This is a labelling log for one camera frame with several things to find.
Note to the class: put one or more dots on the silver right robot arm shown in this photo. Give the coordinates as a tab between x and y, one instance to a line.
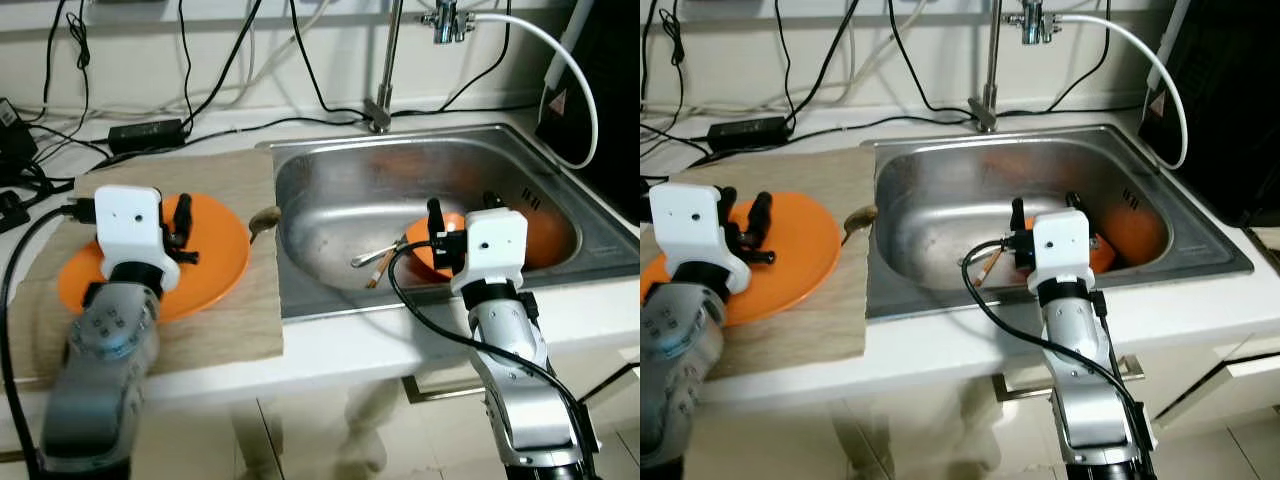
1085	390
520	380

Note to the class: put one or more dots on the black wall appliance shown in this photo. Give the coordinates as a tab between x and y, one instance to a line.
1230	100
610	100

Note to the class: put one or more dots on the beige woven table mat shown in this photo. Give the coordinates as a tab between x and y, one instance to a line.
230	330
830	330

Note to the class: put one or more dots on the black power adapter brick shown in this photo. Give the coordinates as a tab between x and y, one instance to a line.
748	131
148	133

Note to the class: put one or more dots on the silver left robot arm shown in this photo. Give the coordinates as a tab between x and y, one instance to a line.
680	370
100	360

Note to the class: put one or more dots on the black charger box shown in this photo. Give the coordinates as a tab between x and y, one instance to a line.
15	135

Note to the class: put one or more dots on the gold metal spoon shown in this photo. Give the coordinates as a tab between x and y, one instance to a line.
860	220
263	220

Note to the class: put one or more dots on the cream cabinet door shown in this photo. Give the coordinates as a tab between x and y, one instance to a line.
420	440
950	440

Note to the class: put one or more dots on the orange plastic plate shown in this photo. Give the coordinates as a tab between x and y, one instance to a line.
805	250
215	255

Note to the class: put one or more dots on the chrome tap valve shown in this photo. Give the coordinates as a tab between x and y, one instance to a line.
1035	20
447	20

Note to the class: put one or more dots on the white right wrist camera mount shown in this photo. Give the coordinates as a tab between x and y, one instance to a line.
1062	245
492	245

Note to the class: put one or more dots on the wooden chopstick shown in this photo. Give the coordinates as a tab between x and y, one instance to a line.
380	272
987	270

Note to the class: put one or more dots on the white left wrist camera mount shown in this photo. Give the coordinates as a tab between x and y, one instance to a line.
690	225
130	225

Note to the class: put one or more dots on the black power strip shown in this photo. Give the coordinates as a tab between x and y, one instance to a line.
12	212

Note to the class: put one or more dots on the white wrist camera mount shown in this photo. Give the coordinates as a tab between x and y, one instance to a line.
130	225
492	245
1062	245
690	225

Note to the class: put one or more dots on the stainless steel sink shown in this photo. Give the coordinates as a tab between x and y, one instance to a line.
940	190
340	190

